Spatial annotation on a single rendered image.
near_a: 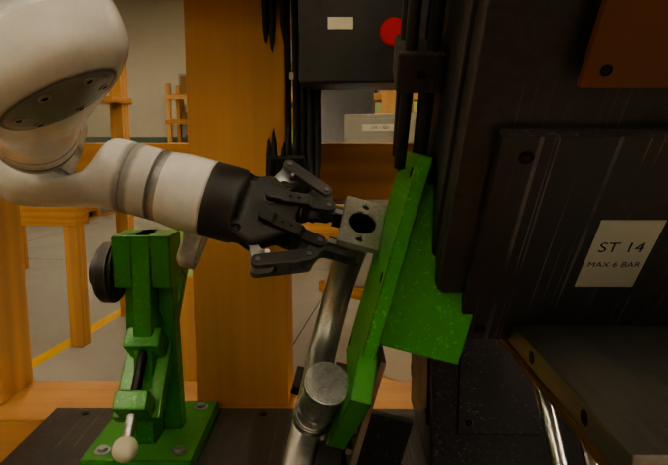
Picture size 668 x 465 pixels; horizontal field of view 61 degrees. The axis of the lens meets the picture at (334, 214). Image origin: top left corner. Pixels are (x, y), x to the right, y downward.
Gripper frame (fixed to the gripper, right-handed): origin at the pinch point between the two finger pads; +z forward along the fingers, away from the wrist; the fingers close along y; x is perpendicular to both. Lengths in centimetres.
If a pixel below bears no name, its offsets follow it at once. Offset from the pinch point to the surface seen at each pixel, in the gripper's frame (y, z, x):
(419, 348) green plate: -11.3, 7.6, -3.1
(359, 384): -15.6, 3.1, -3.1
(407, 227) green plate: -5.3, 3.5, -10.7
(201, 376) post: -3.6, -14.1, 40.2
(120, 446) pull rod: -19.3, -17.5, 21.8
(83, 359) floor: 73, -113, 293
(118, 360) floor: 76, -93, 288
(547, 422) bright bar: -15.1, 18.0, -4.1
